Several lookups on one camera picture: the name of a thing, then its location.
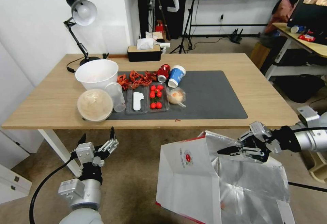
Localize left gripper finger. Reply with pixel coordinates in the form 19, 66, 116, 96
93, 126, 120, 167
71, 133, 87, 152

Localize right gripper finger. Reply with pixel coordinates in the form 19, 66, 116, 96
217, 147, 269, 164
229, 130, 259, 150

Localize white foil food delivery bag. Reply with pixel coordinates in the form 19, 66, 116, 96
155, 130, 296, 224

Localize round lidded food container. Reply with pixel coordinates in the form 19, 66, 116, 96
77, 89, 114, 123

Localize black bag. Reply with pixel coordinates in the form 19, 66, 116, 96
276, 74, 325, 104

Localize bun in clear plastic bag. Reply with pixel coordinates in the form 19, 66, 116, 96
166, 87, 187, 108

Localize white table leg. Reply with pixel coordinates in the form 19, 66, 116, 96
37, 129, 86, 177

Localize beige bin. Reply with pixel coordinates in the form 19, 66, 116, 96
305, 149, 327, 184

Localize clear plastic cup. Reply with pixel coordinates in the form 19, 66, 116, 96
104, 82, 126, 113

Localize clear tray with white insert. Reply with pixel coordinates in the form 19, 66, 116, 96
125, 87, 150, 115

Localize dark grey desk mat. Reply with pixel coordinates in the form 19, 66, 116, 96
106, 70, 249, 121

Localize red crayfish shells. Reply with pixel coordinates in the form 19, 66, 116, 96
117, 74, 131, 91
129, 70, 146, 90
143, 70, 158, 86

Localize white cabinet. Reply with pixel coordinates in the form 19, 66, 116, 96
0, 129, 44, 170

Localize large white plastic bowl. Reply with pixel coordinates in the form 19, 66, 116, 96
75, 59, 119, 91

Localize clear plastic tomato tray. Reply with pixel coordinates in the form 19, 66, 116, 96
148, 83, 171, 113

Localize white drawer unit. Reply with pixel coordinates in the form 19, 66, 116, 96
0, 163, 33, 205

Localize brown cardboard box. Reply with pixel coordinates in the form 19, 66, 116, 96
250, 42, 271, 70

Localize crushed red drink can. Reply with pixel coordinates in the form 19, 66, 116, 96
157, 64, 172, 83

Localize blue and white paper cup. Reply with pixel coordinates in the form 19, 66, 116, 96
167, 65, 187, 87

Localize black tissue box wooden lid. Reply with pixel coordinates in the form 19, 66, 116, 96
127, 45, 162, 63

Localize black wifi router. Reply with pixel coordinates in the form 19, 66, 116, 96
230, 29, 244, 45

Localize red snack packet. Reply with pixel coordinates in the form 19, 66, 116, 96
298, 33, 316, 43

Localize white tissue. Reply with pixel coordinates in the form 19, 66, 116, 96
136, 38, 155, 50

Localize cardboard box with papers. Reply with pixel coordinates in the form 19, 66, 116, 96
145, 31, 166, 42

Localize orange jacket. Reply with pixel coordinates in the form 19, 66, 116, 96
264, 0, 295, 34

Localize black monitor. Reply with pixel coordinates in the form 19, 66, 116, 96
286, 0, 327, 35

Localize red fire extinguisher box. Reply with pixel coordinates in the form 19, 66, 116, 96
155, 19, 166, 33

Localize black desk lamp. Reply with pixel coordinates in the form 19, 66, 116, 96
63, 0, 102, 68

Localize black tripod stand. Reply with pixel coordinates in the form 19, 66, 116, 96
169, 0, 203, 54

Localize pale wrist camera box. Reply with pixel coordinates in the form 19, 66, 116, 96
76, 142, 96, 167
249, 121, 273, 140

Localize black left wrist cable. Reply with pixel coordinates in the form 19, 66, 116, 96
29, 157, 78, 224

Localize black lamp cable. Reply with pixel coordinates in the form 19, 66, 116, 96
66, 60, 78, 73

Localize wooden side desk white frame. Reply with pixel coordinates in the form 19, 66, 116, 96
264, 22, 327, 82

